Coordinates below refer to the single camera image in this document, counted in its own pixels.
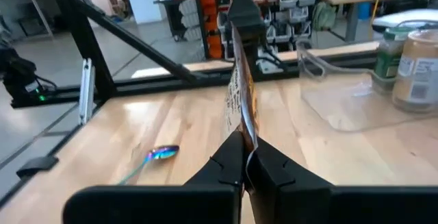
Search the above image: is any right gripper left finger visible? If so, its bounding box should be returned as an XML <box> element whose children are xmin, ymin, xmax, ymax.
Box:
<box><xmin>63</xmin><ymin>130</ymin><xmax>246</xmax><ymax>224</ymax></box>

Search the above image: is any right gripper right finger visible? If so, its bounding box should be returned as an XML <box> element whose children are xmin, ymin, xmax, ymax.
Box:
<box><xmin>246</xmin><ymin>136</ymin><xmax>438</xmax><ymax>224</ymax></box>

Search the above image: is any iridescent spoon green handle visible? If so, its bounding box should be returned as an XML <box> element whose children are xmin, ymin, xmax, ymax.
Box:
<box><xmin>118</xmin><ymin>144</ymin><xmax>181</xmax><ymax>186</ymax></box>

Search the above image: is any brown food pouch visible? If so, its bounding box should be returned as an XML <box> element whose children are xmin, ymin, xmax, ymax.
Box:
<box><xmin>224</xmin><ymin>25</ymin><xmax>260</xmax><ymax>196</ymax></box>

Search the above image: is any beige lid jar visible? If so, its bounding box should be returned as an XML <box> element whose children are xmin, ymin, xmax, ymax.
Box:
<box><xmin>391</xmin><ymin>28</ymin><xmax>438</xmax><ymax>114</ymax></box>

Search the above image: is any green lid spice jar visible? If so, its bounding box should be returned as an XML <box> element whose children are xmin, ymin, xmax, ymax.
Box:
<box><xmin>372</xmin><ymin>27</ymin><xmax>417</xmax><ymax>93</ymax></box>

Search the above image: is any clear plastic bin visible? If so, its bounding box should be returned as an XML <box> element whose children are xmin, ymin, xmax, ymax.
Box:
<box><xmin>296</xmin><ymin>20</ymin><xmax>438</xmax><ymax>132</ymax></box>

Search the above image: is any black table edge clamp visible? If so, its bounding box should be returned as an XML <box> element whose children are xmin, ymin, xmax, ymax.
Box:
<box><xmin>16</xmin><ymin>155</ymin><xmax>60</xmax><ymax>180</ymax></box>

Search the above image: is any silver aluminium strut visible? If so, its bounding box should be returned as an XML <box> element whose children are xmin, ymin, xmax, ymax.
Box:
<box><xmin>78</xmin><ymin>58</ymin><xmax>95</xmax><ymax>125</ymax></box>

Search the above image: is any parts bin storage rack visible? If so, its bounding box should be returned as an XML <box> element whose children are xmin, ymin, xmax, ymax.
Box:
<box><xmin>172</xmin><ymin>0</ymin><xmax>326</xmax><ymax>60</ymax></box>

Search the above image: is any green backpack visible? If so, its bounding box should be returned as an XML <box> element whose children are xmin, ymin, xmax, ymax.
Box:
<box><xmin>311</xmin><ymin>1</ymin><xmax>338</xmax><ymax>32</ymax></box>

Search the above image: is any black cart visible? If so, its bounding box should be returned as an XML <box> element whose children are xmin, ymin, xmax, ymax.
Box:
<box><xmin>153</xmin><ymin>0</ymin><xmax>188</xmax><ymax>42</ymax></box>

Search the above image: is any blue barrel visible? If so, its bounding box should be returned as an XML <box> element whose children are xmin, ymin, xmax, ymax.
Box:
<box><xmin>357</xmin><ymin>3</ymin><xmax>372</xmax><ymax>21</ymax></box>

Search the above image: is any silver frame bracket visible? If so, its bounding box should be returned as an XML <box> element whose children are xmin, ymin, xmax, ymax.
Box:
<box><xmin>256</xmin><ymin>45</ymin><xmax>287</xmax><ymax>75</ymax></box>

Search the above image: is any yellow cable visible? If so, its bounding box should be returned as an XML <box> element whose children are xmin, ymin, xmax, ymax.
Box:
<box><xmin>370</xmin><ymin>0</ymin><xmax>387</xmax><ymax>25</ymax></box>

